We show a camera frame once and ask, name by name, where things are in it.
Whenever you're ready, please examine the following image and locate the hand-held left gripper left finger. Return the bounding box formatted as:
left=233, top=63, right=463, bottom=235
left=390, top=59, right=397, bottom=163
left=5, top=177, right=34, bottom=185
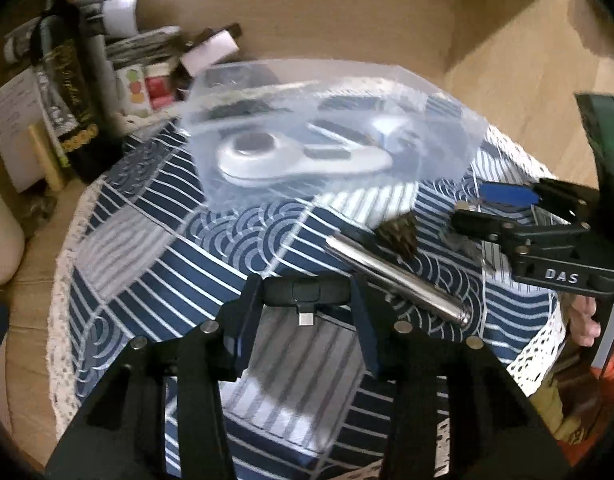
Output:
left=47, top=274, right=264, bottom=480

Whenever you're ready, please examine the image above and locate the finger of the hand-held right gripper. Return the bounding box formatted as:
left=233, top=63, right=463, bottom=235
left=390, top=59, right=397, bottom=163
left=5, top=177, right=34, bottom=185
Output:
left=449, top=208, right=590, bottom=248
left=479, top=177, right=601, bottom=222

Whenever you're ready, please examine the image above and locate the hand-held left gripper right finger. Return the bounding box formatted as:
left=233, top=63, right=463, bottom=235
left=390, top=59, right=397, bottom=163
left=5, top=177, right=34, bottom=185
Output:
left=349, top=277, right=574, bottom=480

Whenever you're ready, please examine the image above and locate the black usb adapter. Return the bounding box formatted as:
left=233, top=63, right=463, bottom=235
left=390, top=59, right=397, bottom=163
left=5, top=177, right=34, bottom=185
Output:
left=261, top=276, right=352, bottom=329

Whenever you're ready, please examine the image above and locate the person's right hand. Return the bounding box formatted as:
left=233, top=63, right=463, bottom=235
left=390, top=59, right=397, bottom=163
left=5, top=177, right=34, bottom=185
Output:
left=566, top=294, right=604, bottom=349

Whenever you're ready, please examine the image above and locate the silver metal cylinder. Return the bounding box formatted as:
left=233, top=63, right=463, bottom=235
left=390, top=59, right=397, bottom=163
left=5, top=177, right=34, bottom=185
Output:
left=325, top=233, right=473, bottom=330

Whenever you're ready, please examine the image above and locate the brown pine cone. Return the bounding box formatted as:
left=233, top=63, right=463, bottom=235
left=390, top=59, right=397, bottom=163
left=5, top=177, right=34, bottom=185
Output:
left=376, top=212, right=420, bottom=262

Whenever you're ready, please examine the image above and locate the blue patterned tablecloth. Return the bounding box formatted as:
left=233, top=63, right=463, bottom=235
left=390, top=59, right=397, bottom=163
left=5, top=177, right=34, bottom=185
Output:
left=49, top=114, right=572, bottom=480

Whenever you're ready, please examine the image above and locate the orange garment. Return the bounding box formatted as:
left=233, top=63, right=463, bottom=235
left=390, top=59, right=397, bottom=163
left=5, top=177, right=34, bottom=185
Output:
left=531, top=334, right=614, bottom=447

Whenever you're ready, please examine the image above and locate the white plastic tool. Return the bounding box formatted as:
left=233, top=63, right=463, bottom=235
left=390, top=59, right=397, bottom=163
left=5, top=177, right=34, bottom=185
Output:
left=216, top=114, right=414, bottom=187

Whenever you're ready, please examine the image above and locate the clear plastic box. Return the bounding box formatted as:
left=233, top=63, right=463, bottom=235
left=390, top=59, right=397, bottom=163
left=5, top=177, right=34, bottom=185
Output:
left=179, top=58, right=489, bottom=209

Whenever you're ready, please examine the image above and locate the red label jar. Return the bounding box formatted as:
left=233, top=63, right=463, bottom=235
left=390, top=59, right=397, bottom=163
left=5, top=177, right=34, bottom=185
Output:
left=144, top=62, right=177, bottom=112

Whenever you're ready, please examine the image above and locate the fruit printed packet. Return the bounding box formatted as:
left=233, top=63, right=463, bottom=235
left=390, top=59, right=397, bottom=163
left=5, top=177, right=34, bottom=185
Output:
left=115, top=64, right=152, bottom=119

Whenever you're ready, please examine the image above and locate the wooden stick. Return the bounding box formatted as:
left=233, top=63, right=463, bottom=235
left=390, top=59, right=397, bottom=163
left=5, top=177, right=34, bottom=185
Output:
left=27, top=124, right=66, bottom=192

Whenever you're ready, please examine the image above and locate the white cloth roll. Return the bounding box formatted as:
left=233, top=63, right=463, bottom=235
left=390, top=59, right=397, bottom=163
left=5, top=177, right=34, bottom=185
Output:
left=0, top=169, right=26, bottom=287

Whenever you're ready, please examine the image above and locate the white card box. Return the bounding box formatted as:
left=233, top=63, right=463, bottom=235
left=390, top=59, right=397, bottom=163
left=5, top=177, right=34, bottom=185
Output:
left=179, top=29, right=241, bottom=75

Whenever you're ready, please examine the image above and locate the dark glass bottle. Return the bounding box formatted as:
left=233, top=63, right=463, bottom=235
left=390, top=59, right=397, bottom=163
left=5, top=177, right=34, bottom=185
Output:
left=31, top=1, right=124, bottom=185

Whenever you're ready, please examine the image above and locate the stack of newspapers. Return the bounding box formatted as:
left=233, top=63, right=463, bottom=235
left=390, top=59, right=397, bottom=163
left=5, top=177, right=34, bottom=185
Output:
left=104, top=25, right=184, bottom=69

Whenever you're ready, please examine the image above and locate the white paper notebook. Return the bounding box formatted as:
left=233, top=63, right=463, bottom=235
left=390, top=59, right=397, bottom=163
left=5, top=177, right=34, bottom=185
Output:
left=0, top=67, right=56, bottom=194

